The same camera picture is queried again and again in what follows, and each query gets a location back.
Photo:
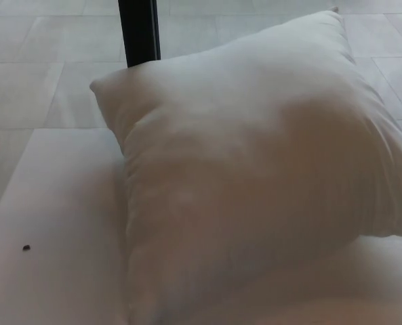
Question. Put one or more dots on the white square pillow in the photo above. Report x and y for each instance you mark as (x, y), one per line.
(241, 169)

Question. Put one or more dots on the small dark crumb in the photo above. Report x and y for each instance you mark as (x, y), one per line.
(26, 248)

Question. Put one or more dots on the black vertical post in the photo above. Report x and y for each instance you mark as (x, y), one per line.
(139, 32)

